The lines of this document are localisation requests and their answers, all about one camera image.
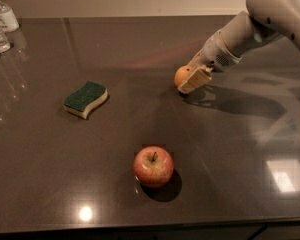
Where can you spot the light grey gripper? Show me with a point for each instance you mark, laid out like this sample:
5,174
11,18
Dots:
216,54

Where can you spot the orange fruit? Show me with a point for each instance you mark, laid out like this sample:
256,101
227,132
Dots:
181,74

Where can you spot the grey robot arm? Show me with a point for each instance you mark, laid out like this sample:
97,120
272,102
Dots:
263,22

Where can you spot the red apple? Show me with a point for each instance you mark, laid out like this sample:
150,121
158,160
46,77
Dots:
153,167

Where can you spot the green and yellow sponge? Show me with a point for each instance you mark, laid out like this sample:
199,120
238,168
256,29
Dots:
85,99

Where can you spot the white sanitizer pump bottle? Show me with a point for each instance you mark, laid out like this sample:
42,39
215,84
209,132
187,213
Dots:
8,20

